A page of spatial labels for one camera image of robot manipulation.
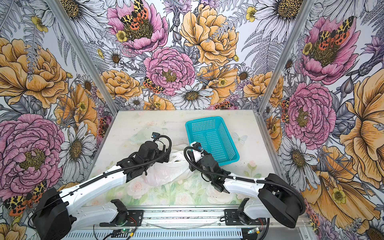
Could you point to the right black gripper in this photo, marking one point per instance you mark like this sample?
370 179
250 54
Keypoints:
192 159

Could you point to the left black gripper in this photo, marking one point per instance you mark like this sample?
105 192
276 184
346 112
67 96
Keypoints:
165 159

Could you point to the white plastic bag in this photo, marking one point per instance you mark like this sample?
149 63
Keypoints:
176 169

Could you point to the teal plastic basket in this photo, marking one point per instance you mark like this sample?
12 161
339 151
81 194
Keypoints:
214 136

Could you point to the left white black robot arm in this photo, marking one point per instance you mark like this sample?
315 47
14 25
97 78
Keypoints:
59 212

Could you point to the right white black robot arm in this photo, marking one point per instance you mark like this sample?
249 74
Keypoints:
264 198

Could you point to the white vented grille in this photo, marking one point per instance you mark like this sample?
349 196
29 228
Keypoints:
161 234

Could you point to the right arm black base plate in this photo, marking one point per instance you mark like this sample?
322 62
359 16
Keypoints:
233 217

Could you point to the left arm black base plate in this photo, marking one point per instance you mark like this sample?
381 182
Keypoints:
130 218

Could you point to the aluminium front rail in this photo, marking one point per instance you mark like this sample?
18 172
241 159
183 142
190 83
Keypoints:
157 217

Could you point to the left aluminium corner post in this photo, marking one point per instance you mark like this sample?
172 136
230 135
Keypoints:
76 42

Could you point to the aluminium corner post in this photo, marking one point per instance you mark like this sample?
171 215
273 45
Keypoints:
302 17
76 42

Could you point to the right aluminium corner post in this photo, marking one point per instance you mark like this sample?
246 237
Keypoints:
302 17

